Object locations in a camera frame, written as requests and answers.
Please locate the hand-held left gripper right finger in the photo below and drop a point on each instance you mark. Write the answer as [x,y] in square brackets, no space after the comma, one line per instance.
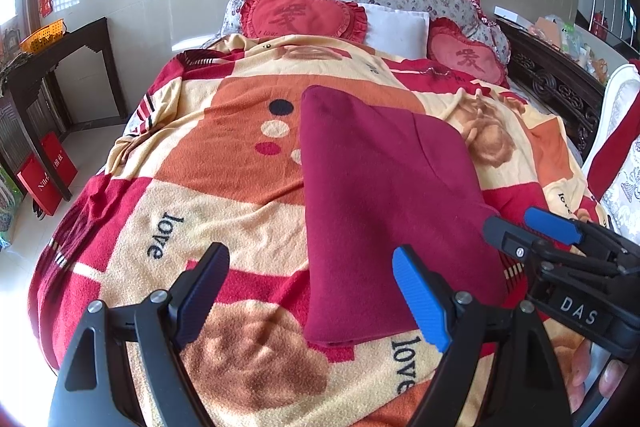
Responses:
[420,297]

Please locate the white flat box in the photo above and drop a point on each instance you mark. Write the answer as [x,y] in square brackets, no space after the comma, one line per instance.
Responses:
[511,16]

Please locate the printed fleece blanket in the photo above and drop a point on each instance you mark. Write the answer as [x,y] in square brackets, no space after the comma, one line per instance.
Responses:
[200,147]

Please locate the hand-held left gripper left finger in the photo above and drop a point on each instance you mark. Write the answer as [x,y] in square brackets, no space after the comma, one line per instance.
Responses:
[200,292]

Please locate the maroon shirt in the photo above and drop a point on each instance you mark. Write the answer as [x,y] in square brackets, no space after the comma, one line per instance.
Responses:
[380,187]

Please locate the floral pillow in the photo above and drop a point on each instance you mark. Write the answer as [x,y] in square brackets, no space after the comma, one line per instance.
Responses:
[235,7]

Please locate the small red heart pillow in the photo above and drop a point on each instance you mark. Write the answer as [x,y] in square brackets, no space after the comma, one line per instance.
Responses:
[467,57]

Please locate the floral bed sheet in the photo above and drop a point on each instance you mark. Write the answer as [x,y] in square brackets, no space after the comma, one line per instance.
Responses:
[136,122]

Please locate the red fire extinguisher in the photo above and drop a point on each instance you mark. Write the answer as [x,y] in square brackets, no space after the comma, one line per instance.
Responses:
[598,26]

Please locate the person's right hand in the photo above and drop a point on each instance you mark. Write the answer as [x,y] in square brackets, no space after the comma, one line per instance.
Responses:
[580,377]

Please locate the green bag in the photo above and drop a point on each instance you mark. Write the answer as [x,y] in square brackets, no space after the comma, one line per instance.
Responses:
[9,207]

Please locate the metal stair railing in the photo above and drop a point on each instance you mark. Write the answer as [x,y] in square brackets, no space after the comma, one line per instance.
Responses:
[607,2]

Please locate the pile of plastic bags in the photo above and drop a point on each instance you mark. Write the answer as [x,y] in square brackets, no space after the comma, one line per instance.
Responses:
[570,42]

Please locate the red gift bag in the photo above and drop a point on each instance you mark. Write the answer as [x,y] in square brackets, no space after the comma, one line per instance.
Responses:
[60,162]
[37,187]

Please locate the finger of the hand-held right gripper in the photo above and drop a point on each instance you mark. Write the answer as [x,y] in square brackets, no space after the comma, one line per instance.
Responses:
[552,224]
[507,239]

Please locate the large red heart pillow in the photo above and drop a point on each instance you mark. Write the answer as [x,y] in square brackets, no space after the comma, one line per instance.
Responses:
[295,14]

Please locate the red cloth on armchair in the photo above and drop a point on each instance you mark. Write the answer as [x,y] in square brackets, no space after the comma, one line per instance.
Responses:
[607,157]

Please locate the dark wooden side table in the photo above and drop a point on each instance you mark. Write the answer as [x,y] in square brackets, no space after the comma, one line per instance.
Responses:
[75,37]

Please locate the white carved armchair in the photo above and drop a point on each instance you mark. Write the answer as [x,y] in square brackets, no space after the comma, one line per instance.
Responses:
[625,97]

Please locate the yellow plastic basket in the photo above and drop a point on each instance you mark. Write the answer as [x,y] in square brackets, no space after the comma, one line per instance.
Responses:
[42,36]

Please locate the white pillow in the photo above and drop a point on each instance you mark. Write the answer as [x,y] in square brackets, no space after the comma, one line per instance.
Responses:
[395,29]

